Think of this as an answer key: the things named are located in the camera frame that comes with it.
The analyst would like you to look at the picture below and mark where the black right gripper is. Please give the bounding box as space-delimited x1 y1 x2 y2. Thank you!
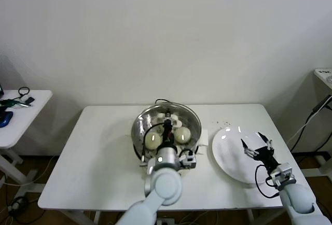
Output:
240 132 280 174

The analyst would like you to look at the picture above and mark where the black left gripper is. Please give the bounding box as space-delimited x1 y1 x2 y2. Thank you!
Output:
161 108 175 147

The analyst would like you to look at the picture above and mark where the round glass pot lid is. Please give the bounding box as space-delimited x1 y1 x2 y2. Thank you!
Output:
131 102 202 156

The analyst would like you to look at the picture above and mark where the white steamed baozi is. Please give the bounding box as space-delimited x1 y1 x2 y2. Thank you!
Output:
175 128 192 144
144 133 162 150

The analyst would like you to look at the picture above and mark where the perforated steel steamer basket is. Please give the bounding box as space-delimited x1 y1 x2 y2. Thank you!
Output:
131 104 202 161

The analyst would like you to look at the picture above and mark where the white round plate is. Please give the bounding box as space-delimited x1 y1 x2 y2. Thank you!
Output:
212 126 278 185

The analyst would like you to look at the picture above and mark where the white side table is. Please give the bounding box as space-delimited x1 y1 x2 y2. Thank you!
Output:
0 89 54 184

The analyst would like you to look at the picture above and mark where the green tool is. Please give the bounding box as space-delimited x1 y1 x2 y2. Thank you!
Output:
0 97 30 108

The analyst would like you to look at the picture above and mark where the blue object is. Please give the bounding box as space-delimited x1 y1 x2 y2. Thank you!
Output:
0 110 14 129

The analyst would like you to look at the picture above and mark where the black cooker power cord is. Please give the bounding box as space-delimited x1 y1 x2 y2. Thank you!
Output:
155 99 174 107

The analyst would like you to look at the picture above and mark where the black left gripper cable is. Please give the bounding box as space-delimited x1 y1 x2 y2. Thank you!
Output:
140 123 167 167

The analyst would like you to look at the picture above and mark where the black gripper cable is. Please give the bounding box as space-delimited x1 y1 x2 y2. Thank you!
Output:
140 123 167 167
254 164 282 199

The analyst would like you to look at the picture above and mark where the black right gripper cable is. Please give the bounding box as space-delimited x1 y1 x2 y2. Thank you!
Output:
254 164 282 199

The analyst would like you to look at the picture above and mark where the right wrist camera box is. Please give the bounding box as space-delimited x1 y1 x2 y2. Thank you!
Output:
269 163 296 190

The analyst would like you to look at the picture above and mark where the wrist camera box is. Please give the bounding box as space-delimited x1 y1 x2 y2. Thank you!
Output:
178 149 198 169
269 163 296 190

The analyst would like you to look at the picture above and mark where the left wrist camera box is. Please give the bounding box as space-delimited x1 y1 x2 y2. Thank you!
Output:
178 149 198 169

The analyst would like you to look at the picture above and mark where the white hanging cable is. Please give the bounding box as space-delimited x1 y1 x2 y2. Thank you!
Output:
287 104 326 145

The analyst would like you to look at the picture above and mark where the black adapter cable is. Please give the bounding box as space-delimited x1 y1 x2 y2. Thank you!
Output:
290 95 332 153

